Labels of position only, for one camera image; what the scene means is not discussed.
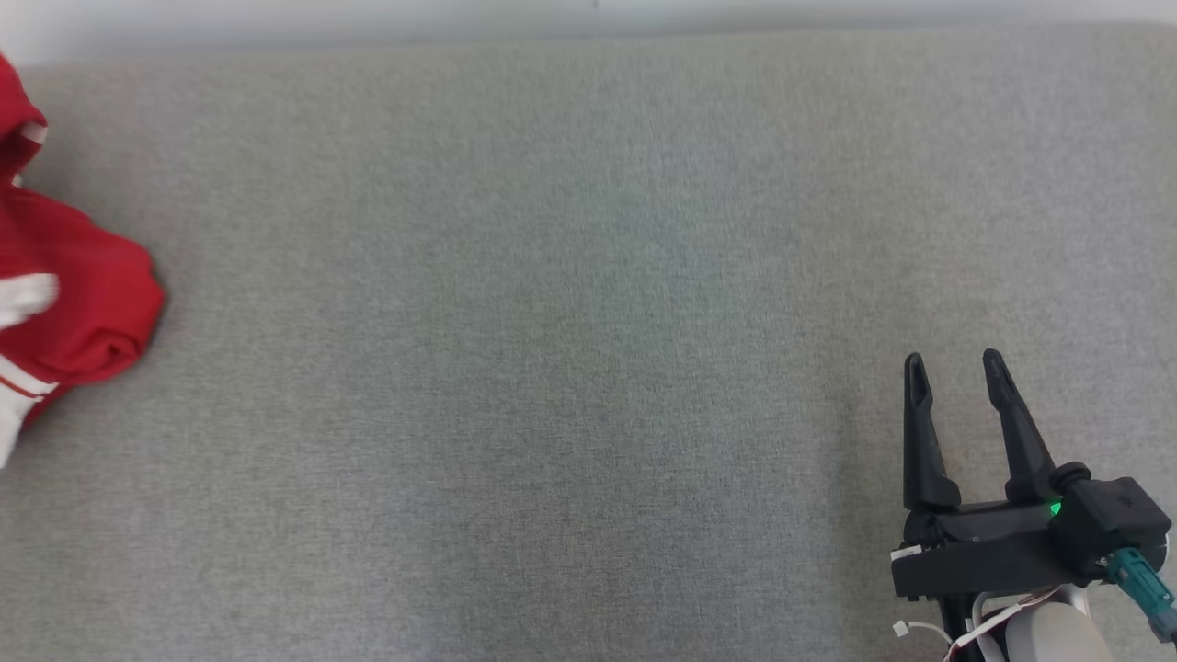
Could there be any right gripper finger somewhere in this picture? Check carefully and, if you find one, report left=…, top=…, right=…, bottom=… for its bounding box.
left=982, top=348, right=1058, bottom=503
left=903, top=353, right=963, bottom=513

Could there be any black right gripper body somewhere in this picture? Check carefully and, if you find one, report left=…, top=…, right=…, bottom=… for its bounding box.
left=890, top=496, right=1079, bottom=602

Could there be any red and white basketball jersey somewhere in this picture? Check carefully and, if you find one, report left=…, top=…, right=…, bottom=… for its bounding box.
left=0, top=53, right=166, bottom=470

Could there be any red and white wire bundle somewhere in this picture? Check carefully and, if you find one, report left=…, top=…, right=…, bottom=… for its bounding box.
left=892, top=588, right=1058, bottom=662

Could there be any teal plug right camera cable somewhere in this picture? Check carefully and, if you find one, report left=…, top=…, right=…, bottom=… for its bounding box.
left=1106, top=548, right=1177, bottom=643

